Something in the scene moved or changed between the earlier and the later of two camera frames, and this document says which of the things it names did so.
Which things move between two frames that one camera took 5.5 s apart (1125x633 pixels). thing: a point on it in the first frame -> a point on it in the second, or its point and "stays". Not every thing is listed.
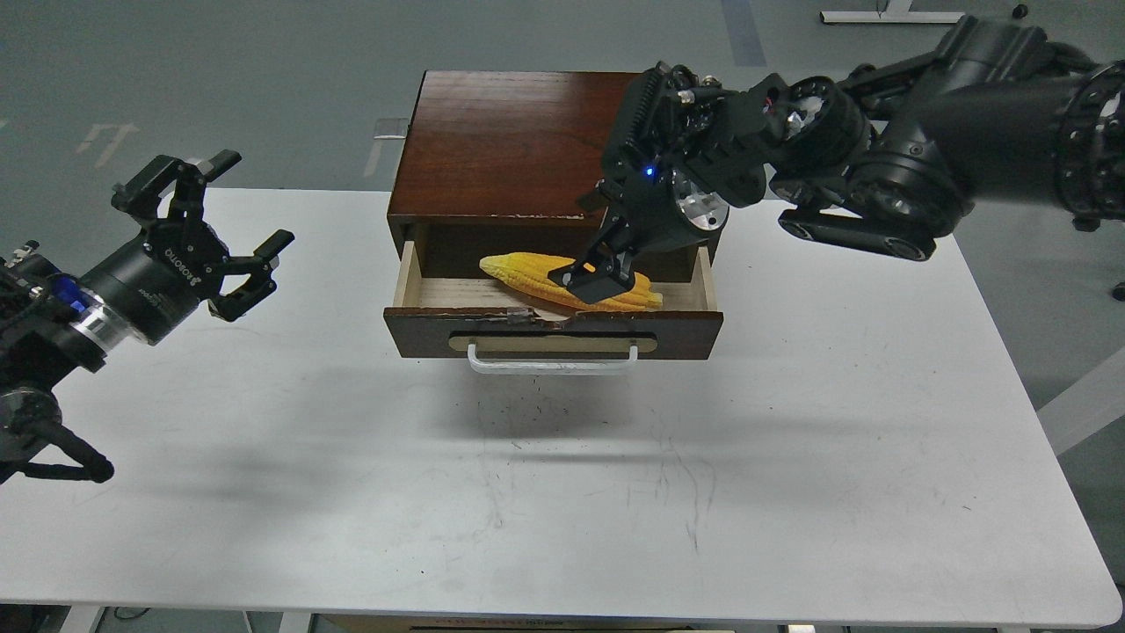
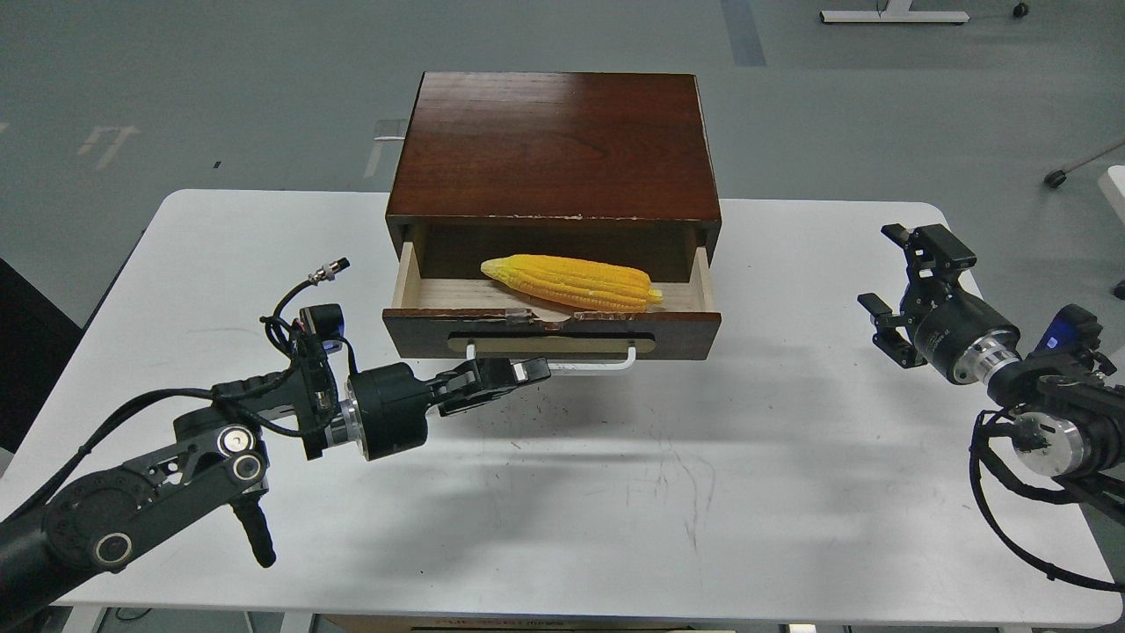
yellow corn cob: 530,273 stays
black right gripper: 682,152 -> 965,334
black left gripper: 149,285 -> 391,403
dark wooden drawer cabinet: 495,163 stays
